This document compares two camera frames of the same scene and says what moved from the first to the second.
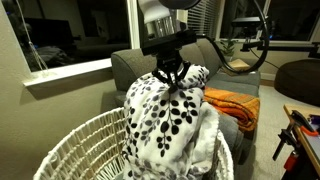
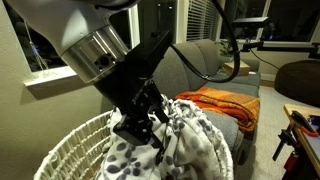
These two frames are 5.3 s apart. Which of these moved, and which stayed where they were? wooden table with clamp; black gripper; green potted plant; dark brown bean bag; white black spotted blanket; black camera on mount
Moved: black gripper; white black spotted blanket
Stayed: black camera on mount; dark brown bean bag; green potted plant; wooden table with clamp
